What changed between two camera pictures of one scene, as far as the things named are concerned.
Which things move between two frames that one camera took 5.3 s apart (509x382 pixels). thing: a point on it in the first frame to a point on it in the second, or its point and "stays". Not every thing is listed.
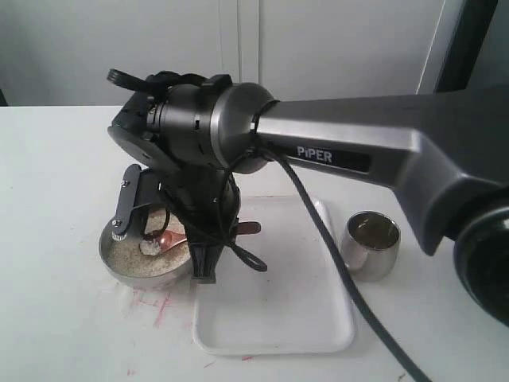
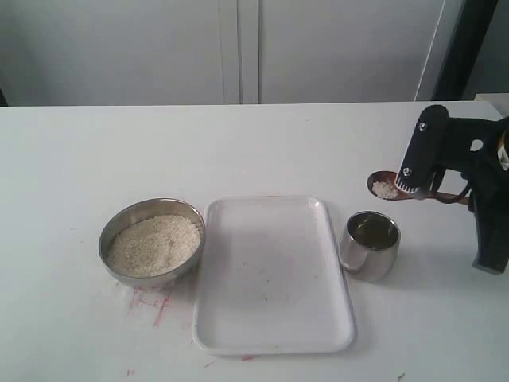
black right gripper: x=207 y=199 to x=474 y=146
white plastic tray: x=299 y=304 stays
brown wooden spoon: x=171 y=239 to x=382 y=185
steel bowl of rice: x=156 y=252 stays
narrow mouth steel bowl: x=369 y=244 stays
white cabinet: x=58 y=52 stays
